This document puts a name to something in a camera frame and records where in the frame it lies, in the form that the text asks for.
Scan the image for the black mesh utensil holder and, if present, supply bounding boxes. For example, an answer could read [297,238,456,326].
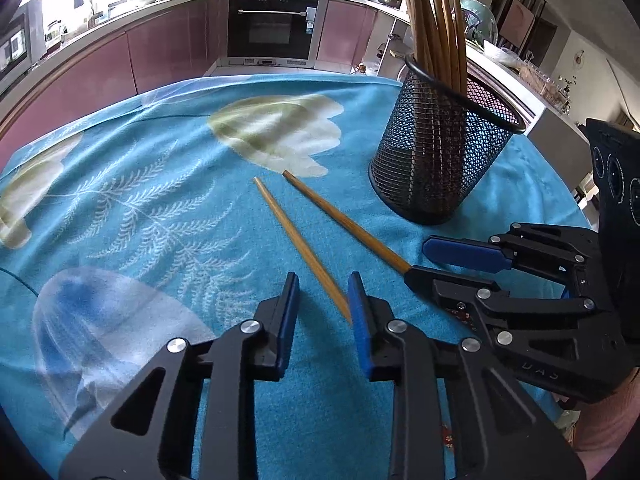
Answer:
[368,54,527,226]

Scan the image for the clear plastic container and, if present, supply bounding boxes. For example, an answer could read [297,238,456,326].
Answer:
[517,62,571,106]

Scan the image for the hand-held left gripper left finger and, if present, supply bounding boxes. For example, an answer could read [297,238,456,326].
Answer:
[59,271,301,480]

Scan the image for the short pink base cabinets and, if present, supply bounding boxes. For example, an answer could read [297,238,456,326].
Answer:
[317,0,411,81]

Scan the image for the blue floral tablecloth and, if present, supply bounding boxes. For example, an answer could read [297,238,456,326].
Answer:
[0,74,593,480]

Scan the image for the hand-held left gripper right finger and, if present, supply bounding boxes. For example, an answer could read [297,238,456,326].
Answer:
[347,271,586,480]

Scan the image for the long pink base cabinets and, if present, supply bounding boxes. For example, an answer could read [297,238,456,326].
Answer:
[0,0,228,171]

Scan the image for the bunch of bamboo chopsticks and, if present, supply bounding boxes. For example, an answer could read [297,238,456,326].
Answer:
[395,0,468,96]

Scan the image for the white microwave oven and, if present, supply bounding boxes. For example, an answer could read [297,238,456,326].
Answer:
[0,12,28,86]

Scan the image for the framed wall picture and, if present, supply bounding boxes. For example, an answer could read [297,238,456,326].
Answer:
[500,0,531,41]

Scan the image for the green mesh food cover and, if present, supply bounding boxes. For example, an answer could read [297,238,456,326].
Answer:
[460,0,498,46]

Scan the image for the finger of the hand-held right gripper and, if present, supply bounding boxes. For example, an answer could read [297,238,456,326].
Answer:
[404,266,597,333]
[422,222,598,293]

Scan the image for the white bowl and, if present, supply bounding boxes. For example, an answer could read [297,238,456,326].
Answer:
[482,40,521,66]

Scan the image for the light bamboo chopstick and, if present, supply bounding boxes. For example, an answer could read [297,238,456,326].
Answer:
[252,176,355,325]
[282,170,413,275]

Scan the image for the black built-in oven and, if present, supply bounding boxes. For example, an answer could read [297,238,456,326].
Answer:
[220,0,328,66]

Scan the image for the person's right forearm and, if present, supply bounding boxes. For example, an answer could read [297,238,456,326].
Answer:
[557,367,640,480]

